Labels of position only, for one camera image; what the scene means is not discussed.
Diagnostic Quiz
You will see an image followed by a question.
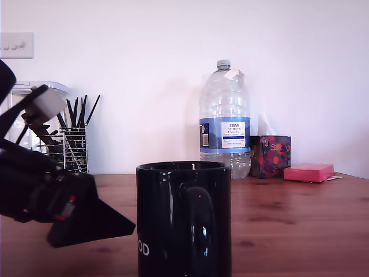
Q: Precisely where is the black mug with white lettering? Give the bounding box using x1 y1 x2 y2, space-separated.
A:
135 160 232 277

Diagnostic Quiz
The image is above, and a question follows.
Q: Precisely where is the dark brown scoop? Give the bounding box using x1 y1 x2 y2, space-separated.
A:
21 111 60 147

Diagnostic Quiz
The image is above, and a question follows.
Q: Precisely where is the clear container with white lid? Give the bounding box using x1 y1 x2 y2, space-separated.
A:
7 81 69 174

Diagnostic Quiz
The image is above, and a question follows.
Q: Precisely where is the large clear water bottle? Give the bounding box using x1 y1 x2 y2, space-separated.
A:
199 59 252 179

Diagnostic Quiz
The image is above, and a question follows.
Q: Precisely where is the floral tissue box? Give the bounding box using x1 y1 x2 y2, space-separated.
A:
249 134 292 179

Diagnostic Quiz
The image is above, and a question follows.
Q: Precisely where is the white tissue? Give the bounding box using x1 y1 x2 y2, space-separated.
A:
258 114 279 136

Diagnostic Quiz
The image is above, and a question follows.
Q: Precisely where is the white paper tag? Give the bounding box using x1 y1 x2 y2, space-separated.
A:
224 68 246 87

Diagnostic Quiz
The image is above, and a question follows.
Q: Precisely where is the pink flat box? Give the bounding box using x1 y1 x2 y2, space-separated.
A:
283 163 336 184

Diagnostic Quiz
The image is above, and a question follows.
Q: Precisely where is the chrome wire utensil rack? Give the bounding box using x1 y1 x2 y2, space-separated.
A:
36 128 89 174

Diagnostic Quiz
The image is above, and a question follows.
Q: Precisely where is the black cable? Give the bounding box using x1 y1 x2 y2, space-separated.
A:
14 122 31 147

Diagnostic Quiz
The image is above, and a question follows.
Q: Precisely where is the white wall switch plate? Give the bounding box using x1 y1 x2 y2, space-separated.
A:
0 32 35 59

